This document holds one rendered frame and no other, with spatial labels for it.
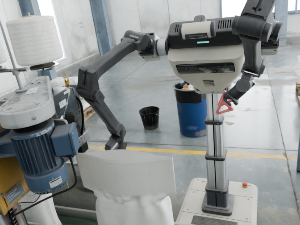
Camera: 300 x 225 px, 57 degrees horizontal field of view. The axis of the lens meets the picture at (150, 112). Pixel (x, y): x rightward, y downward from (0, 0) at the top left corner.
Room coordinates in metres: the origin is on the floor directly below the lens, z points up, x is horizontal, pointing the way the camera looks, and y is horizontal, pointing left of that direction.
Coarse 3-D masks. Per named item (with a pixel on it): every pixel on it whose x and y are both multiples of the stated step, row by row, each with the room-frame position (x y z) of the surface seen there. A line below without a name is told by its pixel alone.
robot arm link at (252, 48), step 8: (232, 24) 0.86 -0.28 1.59; (272, 24) 0.83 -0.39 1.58; (232, 32) 0.90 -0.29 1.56; (264, 32) 0.81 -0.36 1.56; (248, 40) 0.87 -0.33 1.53; (256, 40) 0.86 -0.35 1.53; (264, 40) 0.84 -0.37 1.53; (248, 48) 0.93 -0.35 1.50; (256, 48) 0.92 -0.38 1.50; (248, 56) 0.99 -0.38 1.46; (256, 56) 0.98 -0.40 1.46; (248, 64) 1.06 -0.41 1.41; (256, 64) 1.05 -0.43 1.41; (256, 72) 1.11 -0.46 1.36
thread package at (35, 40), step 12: (12, 24) 0.98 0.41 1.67; (24, 24) 0.97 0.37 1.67; (36, 24) 0.98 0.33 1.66; (48, 24) 1.02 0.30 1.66; (12, 36) 0.99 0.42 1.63; (24, 36) 0.97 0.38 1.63; (36, 36) 0.98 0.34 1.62; (48, 36) 1.00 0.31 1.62; (12, 48) 1.01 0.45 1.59; (24, 48) 0.97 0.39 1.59; (36, 48) 0.97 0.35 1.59; (48, 48) 0.99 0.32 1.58; (60, 48) 1.05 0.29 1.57; (24, 60) 0.97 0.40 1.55; (36, 60) 0.97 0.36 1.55; (48, 60) 0.99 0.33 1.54
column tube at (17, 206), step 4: (16, 204) 0.96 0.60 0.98; (20, 208) 0.97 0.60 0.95; (16, 212) 0.94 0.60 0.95; (0, 216) 0.88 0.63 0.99; (4, 216) 0.90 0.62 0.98; (16, 216) 0.94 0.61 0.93; (20, 216) 0.95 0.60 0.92; (0, 220) 0.88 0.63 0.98; (4, 220) 0.89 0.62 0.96; (8, 220) 0.90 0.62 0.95; (20, 220) 0.95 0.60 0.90; (24, 220) 0.96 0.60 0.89; (0, 224) 0.87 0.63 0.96; (4, 224) 0.88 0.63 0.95; (8, 224) 0.90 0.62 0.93; (20, 224) 0.94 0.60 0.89; (24, 224) 0.96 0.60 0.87
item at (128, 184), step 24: (96, 168) 1.15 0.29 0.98; (120, 168) 1.08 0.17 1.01; (144, 168) 1.06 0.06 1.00; (168, 168) 1.05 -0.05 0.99; (96, 192) 1.16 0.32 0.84; (120, 192) 1.09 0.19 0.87; (144, 192) 1.06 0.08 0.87; (168, 192) 1.05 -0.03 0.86; (96, 216) 1.16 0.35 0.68; (120, 216) 1.08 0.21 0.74; (144, 216) 1.03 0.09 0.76; (168, 216) 1.05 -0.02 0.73
